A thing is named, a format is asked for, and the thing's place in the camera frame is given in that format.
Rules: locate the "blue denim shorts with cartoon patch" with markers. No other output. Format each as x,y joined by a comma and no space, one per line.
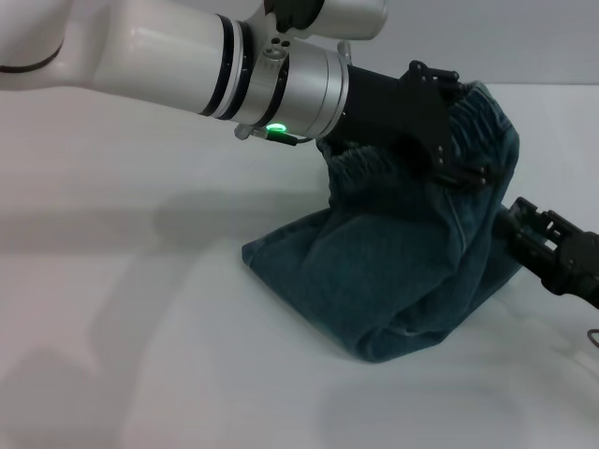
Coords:
388,262

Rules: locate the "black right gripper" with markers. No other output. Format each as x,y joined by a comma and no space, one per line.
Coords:
578,264

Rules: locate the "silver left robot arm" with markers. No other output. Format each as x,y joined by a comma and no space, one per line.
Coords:
164,56

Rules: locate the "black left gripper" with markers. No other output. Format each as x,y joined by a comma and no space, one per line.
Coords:
398,112

